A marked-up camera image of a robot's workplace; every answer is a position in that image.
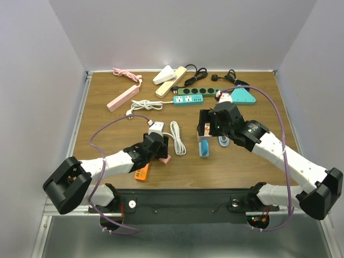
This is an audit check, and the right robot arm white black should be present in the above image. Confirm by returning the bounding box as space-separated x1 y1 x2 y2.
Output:
197 101 343 220

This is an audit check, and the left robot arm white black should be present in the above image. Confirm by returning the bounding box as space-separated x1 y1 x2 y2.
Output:
42 132 164 214

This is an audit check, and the pink cube adapter with deer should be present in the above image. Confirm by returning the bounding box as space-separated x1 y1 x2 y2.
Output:
197 123 212 142

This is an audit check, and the teal power strip with USB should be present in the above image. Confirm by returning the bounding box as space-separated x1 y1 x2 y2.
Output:
173 95 204 106

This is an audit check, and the light blue power strip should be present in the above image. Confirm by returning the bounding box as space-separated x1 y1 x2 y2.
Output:
198 139 210 158

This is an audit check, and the dark green power strip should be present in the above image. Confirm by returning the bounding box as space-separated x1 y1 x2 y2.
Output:
177 88 221 97

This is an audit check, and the teal triangular power socket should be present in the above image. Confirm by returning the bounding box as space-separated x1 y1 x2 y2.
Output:
230 88 256 105

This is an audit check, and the orange power strip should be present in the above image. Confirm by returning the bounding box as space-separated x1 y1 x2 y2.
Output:
134 163 151 182

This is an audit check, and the cream power strip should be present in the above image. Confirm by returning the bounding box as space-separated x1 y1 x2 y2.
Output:
155 66 187 98

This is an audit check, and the white triangular power socket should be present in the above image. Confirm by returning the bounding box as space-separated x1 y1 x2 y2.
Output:
153 65 176 85

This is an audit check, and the pink power strip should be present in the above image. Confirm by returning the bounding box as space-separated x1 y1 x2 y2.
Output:
106 85 140 112

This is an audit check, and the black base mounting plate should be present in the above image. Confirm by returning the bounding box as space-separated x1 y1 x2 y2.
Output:
99 188 279 225

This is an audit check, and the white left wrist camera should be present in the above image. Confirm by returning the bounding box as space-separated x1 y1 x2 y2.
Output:
148 121 164 136

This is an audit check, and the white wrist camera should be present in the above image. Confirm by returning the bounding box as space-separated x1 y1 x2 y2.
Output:
214 91 233 103
148 121 164 136

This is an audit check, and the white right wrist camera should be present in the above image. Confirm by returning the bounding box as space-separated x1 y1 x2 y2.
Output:
214 91 233 103

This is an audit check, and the white coiled cable of orange strip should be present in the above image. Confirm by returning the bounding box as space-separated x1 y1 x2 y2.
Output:
162 120 187 156

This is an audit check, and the light blue coiled cable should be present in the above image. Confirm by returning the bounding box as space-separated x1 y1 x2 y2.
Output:
217 135 231 148

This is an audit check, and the black coiled cable right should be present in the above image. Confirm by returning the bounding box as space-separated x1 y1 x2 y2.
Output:
211 69 250 89

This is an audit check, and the black coiled cable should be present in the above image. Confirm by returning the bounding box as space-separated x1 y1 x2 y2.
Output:
211 69 250 89
171 63 209 92

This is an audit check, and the black coiled cable left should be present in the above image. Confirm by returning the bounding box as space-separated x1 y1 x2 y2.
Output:
171 63 209 92

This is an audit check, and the white coiled cable with plug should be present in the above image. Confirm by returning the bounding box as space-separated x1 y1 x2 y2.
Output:
125 99 174 119

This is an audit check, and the pink coiled cable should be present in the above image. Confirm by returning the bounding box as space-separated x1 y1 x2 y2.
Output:
112 67 142 88

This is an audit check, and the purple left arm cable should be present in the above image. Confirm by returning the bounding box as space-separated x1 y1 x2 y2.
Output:
88 114 153 235

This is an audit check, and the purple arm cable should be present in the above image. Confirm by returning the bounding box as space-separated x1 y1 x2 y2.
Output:
88 114 153 235
220 85 296 232

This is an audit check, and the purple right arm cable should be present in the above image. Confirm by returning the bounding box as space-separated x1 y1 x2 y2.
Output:
220 85 296 232

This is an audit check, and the aluminium rail frame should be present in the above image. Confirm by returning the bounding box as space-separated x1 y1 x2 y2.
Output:
33 74 342 257

